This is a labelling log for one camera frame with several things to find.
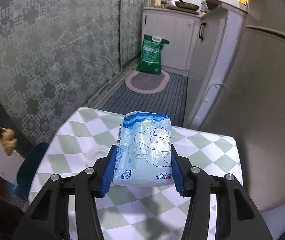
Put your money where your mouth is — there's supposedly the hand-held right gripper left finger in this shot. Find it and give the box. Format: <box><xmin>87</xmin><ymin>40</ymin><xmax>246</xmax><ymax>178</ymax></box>
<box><xmin>11</xmin><ymin>145</ymin><xmax>119</xmax><ymax>240</ymax></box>

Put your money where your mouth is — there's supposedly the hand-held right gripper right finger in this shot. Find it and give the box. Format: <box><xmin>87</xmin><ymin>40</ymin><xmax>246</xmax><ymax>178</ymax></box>
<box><xmin>170</xmin><ymin>145</ymin><xmax>274</xmax><ymax>240</ymax></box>

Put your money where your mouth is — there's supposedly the blue cartoon plastic packet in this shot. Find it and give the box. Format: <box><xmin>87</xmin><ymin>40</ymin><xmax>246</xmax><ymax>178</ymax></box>
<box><xmin>113</xmin><ymin>112</ymin><xmax>176</xmax><ymax>188</ymax></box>

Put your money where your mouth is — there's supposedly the teal plastic bin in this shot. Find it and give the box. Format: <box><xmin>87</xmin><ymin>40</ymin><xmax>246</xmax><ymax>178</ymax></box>
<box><xmin>16</xmin><ymin>142</ymin><xmax>50</xmax><ymax>203</ymax></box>

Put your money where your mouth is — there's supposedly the green white checkered tablecloth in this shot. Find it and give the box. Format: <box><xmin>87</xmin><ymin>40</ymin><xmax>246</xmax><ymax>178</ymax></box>
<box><xmin>28</xmin><ymin>107</ymin><xmax>244</xmax><ymax>240</ymax></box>

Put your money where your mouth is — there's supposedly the patterned glass sliding door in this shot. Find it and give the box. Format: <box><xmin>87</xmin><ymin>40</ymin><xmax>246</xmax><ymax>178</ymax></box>
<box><xmin>0</xmin><ymin>0</ymin><xmax>121</xmax><ymax>153</ymax></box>
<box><xmin>119</xmin><ymin>0</ymin><xmax>158</xmax><ymax>71</ymax></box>

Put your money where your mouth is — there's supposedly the oval grey floor mat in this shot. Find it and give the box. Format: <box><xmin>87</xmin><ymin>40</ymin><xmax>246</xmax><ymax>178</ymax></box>
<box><xmin>125</xmin><ymin>69</ymin><xmax>170</xmax><ymax>95</ymax></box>

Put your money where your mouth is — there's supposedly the silver refrigerator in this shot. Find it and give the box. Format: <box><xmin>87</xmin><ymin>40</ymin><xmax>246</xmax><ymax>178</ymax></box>
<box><xmin>200</xmin><ymin>0</ymin><xmax>285</xmax><ymax>213</ymax></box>

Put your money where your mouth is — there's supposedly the green rice bag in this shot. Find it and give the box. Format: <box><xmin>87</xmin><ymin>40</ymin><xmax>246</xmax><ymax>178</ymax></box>
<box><xmin>136</xmin><ymin>34</ymin><xmax>170</xmax><ymax>76</ymax></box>

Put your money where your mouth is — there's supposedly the white kitchen cabinet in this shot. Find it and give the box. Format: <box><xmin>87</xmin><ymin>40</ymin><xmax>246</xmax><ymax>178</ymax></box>
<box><xmin>182</xmin><ymin>1</ymin><xmax>248</xmax><ymax>128</ymax></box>
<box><xmin>142</xmin><ymin>7</ymin><xmax>203</xmax><ymax>72</ymax></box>

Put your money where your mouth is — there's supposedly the dark stove plate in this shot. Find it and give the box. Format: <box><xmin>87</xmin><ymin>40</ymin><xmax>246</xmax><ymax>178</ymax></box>
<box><xmin>167</xmin><ymin>5</ymin><xmax>200</xmax><ymax>12</ymax></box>

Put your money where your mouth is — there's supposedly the frying pan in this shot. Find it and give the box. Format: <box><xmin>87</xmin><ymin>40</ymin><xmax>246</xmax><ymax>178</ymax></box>
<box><xmin>172</xmin><ymin>0</ymin><xmax>200</xmax><ymax>9</ymax></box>

